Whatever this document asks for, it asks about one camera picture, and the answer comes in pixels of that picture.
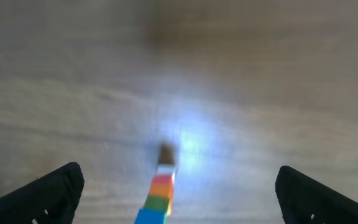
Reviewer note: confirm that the red cube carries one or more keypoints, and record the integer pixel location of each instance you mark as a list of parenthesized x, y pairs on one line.
[(162, 180)]

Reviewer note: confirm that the blue cube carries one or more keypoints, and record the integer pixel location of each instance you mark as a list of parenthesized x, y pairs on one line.
[(150, 216)]

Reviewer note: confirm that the white cube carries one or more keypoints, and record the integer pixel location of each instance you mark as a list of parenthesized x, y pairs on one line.
[(166, 170)]

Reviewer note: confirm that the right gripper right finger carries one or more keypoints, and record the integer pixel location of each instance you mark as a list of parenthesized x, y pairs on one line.
[(309, 200)]

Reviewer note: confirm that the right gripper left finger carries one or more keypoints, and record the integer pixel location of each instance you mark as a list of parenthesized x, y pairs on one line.
[(42, 202)]

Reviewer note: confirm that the orange cube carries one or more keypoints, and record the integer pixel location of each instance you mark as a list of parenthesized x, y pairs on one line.
[(160, 190)]

